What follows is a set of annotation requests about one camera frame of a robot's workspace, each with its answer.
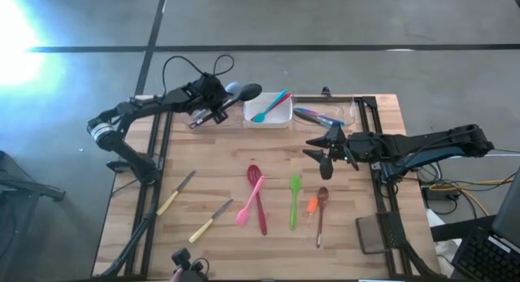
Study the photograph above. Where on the black keyboard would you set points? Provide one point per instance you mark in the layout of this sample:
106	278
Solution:
483	257

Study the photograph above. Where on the black chair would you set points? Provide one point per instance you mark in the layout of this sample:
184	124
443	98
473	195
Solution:
16	217

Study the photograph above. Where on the black ladle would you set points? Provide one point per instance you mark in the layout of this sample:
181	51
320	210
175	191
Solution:
250	92

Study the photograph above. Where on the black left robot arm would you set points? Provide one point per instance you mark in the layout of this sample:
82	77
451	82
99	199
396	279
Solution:
154	103

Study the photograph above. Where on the clear plastic bin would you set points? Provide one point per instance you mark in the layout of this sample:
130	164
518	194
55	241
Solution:
349	111

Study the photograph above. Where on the white cloth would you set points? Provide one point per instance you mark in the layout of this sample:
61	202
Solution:
445	249

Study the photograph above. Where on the green silicone spatula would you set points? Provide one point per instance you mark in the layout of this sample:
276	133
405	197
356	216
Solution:
295	183

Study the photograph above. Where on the black camera rig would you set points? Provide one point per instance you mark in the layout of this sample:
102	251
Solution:
187	261

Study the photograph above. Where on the red silicone spatula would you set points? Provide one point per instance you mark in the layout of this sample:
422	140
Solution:
286	98

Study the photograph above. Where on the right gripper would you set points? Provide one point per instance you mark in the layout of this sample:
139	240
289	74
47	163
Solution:
343	148

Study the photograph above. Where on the pink silicone spatula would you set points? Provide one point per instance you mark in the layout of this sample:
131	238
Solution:
242	218

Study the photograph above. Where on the black table frame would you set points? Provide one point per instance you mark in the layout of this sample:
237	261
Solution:
382	196

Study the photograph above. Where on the brown wooden spoon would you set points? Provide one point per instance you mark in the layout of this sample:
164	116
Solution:
323	193

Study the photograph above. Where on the white plastic bin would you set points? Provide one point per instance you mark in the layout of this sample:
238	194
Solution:
280	119

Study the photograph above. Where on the grey monitor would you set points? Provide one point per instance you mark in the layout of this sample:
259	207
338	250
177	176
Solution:
510	217

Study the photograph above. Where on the black power brick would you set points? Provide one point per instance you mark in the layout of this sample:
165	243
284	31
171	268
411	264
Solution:
434	193

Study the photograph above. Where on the black desk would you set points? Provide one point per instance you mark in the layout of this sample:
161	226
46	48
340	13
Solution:
459	231

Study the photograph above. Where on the black frame clamp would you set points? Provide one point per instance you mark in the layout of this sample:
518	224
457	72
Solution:
326	92

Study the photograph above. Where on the teal silicone spatula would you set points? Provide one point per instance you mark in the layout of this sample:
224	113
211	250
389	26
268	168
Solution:
258	118

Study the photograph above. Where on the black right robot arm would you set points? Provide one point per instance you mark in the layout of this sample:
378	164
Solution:
426	146

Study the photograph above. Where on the iridescent rainbow knife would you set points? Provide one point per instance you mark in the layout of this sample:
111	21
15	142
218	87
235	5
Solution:
304	111

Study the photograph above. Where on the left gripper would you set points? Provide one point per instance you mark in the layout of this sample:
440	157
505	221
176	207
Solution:
209	91

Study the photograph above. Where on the red slotted spoon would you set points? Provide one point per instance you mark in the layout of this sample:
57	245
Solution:
261	217

